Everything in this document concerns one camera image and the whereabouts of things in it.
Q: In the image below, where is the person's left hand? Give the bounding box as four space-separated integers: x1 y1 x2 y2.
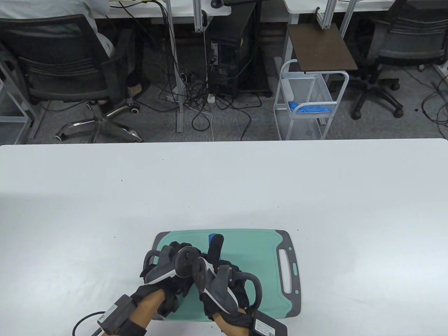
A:
131 241 203 317

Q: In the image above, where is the aluminium profile post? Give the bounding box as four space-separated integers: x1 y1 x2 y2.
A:
194 0 209 34
338 0 357 39
317 0 338 29

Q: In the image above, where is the grey hand controller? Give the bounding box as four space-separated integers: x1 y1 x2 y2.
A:
192 257 262 314
142 246 203 285

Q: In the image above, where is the brown wooden board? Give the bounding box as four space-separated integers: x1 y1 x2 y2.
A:
287 23 358 74

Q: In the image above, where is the tangle of black cables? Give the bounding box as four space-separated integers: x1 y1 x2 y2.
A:
154 59 263 140

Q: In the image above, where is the person's right hand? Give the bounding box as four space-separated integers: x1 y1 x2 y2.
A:
196 234 261 322

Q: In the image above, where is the person's left forearm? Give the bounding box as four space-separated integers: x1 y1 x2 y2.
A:
115 290 165 336

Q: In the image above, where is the black computer tower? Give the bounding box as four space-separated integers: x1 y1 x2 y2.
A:
206 3 272 98

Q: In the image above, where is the white metal frame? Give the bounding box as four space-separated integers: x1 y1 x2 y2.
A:
0 59 46 144

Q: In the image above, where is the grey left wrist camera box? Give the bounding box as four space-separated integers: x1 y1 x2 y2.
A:
97 295 139 335

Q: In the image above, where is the green cutting board grey rim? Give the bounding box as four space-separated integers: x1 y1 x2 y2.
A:
151 229 302 321

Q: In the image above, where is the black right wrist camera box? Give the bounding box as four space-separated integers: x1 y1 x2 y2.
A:
250 310 288 336

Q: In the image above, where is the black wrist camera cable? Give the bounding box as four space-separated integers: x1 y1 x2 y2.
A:
72 311 105 336

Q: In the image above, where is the white wire cart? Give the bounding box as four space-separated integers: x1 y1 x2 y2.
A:
273 59 349 140

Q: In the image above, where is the black floor cable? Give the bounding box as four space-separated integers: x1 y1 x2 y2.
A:
421 82 448 140

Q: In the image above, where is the blue cloth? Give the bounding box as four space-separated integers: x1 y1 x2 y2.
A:
288 101 332 114

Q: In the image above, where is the tall aluminium profile upright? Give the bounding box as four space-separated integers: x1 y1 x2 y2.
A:
164 0 184 133

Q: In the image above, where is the black mesh chair chrome base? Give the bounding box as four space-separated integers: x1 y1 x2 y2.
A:
0 14 144 143

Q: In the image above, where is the person's right forearm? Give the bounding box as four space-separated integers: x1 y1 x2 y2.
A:
212 310 254 336

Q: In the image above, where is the white desk with mouse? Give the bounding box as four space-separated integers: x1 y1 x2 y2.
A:
108 0 232 25

